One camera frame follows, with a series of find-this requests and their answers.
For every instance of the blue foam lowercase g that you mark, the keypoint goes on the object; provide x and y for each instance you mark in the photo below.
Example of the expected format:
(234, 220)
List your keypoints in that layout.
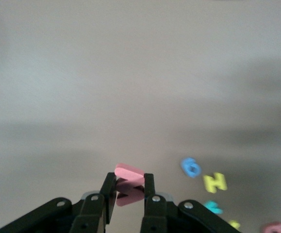
(187, 165)

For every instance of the pink foam lowercase w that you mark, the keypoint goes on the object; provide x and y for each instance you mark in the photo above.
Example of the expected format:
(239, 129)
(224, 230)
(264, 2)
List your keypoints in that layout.
(128, 173)

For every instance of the teal foam letter R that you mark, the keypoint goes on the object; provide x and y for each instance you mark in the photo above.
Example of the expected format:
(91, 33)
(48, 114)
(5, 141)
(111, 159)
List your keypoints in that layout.
(213, 206)

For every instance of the yellow foam uppercase H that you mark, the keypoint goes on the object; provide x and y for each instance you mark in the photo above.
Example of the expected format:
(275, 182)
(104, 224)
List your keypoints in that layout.
(215, 185)

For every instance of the yellow foam lowercase h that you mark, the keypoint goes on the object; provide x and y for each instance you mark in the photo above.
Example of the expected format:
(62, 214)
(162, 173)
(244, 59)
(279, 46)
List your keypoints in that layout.
(235, 224)

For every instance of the brown table cover sheet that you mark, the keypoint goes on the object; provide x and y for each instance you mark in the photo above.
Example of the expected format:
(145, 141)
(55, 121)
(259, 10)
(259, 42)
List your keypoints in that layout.
(106, 72)

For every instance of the pink foam letter Q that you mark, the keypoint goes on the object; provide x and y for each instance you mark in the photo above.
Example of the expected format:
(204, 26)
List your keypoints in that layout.
(273, 228)

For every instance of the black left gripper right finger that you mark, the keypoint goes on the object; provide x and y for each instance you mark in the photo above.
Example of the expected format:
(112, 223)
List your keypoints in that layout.
(159, 213)

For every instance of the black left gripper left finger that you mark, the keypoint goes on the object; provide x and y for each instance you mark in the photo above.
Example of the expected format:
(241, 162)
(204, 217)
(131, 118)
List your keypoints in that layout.
(91, 213)

